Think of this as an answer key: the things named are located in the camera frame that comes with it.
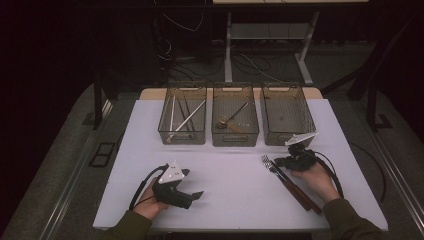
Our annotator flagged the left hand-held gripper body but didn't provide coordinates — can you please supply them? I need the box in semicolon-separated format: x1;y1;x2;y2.
152;160;195;210

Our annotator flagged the thin black floor cable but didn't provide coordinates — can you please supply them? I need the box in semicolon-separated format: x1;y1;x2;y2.
348;141;388;205

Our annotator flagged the white table sheet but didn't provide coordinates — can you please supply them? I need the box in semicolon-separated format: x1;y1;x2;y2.
92;98;389;233

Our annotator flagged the aluminium floor rail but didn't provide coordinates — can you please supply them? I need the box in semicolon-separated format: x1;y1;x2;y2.
364;123;424;229
43;99;114;240

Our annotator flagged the person's left hand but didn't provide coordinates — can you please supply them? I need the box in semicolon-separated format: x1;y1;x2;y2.
132;177;170;222

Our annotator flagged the white metal table frame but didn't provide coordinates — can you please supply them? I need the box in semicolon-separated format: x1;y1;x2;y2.
212;0;369;86

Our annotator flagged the hanging white cable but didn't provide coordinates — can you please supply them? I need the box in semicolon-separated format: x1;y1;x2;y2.
154;0;205;33

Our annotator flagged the person's right hand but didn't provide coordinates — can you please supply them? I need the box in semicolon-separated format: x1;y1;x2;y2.
289;161;341;205

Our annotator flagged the right hand-held gripper black cable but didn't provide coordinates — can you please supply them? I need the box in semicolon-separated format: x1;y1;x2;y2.
312;150;345;200

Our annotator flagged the large black metal stand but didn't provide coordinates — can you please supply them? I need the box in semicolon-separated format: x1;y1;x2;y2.
319;9;424;133

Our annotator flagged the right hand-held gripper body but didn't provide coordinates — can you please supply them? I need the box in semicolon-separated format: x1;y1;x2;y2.
283;131;320;173

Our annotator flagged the transparent grey plastic bin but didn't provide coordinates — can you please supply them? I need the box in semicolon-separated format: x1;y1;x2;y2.
211;82;260;148
157;81;208;146
259;82;318;148

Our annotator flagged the metal spoon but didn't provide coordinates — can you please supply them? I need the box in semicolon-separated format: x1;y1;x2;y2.
218;102;250;130

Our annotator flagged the tangle of floor cables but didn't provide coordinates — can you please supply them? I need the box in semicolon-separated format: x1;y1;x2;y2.
158;36;301;84

